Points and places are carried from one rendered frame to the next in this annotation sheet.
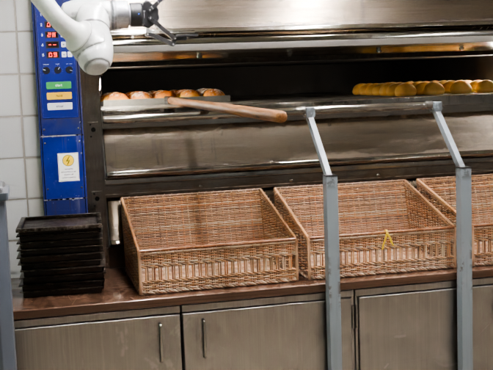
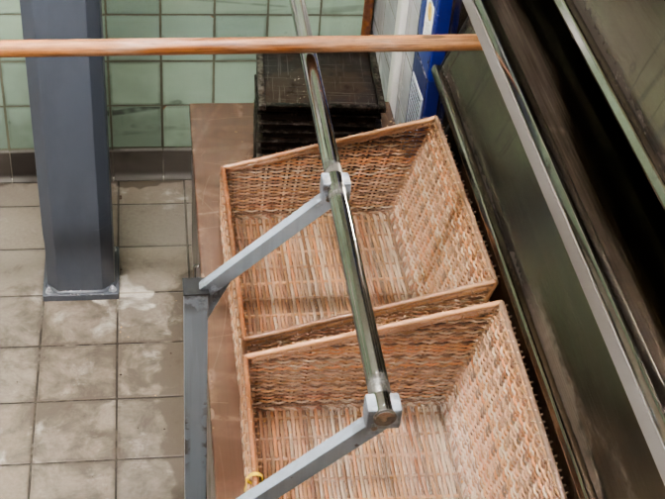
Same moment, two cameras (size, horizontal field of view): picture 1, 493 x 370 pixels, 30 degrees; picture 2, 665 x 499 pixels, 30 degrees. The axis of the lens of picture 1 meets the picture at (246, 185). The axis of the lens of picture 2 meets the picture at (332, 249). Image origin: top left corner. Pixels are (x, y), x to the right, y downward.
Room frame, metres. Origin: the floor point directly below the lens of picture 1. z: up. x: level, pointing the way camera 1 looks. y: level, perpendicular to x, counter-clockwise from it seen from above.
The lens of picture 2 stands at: (3.31, -1.81, 2.33)
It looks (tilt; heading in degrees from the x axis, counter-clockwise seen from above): 40 degrees down; 92
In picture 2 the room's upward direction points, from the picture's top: 5 degrees clockwise
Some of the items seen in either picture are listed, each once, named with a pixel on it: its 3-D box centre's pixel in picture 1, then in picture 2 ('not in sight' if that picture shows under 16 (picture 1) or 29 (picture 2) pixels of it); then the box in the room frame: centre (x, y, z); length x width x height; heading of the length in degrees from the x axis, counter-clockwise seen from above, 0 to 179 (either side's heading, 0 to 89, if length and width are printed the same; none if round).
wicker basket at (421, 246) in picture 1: (360, 225); (390, 470); (3.39, -0.42, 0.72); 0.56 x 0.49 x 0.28; 102
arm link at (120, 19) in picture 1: (120, 15); not in sight; (2.92, 0.37, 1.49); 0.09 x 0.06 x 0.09; 13
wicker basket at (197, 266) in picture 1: (205, 237); (345, 247); (3.26, 0.15, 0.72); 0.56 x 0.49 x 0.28; 104
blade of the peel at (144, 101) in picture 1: (161, 100); not in sight; (4.15, 0.37, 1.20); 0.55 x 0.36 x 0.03; 103
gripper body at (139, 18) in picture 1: (144, 14); not in sight; (2.93, 0.30, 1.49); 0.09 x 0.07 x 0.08; 103
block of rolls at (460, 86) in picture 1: (421, 87); not in sight; (4.21, -0.81, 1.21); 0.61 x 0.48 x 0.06; 13
